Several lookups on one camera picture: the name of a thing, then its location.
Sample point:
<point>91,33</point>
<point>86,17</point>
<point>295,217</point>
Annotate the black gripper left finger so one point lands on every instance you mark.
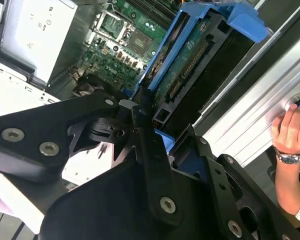
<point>65,112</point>

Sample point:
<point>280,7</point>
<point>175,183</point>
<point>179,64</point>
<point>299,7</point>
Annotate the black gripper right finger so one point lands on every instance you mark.
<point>215,175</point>

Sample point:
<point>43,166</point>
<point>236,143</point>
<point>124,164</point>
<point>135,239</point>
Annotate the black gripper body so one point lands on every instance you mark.
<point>102,212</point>

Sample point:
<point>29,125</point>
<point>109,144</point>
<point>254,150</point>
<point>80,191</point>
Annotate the hard disk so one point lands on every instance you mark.
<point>210,75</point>

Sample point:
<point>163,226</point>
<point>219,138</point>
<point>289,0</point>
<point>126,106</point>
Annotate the person's hand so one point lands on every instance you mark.
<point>290,132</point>

